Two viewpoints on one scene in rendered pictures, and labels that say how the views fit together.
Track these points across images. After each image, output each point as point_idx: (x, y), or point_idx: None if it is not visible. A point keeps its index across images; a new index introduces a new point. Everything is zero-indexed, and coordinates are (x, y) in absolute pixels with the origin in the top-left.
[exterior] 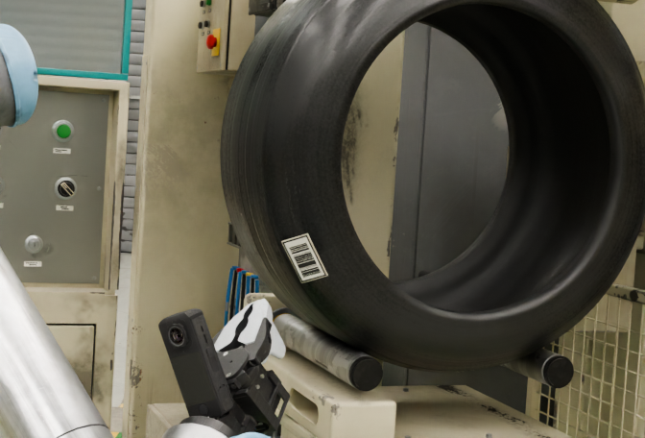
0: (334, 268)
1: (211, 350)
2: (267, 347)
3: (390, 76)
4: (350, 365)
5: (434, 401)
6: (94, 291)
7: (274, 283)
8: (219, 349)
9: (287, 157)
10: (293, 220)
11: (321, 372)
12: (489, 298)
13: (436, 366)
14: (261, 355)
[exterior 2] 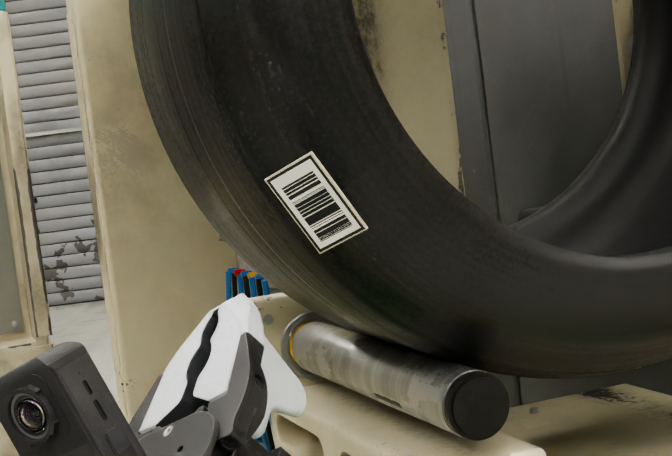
0: (378, 211)
1: (120, 433)
2: (258, 399)
3: None
4: (444, 395)
5: (589, 423)
6: (15, 344)
7: (275, 269)
8: (156, 421)
9: (242, 7)
10: (278, 132)
11: (389, 412)
12: (649, 231)
13: (603, 365)
14: (247, 422)
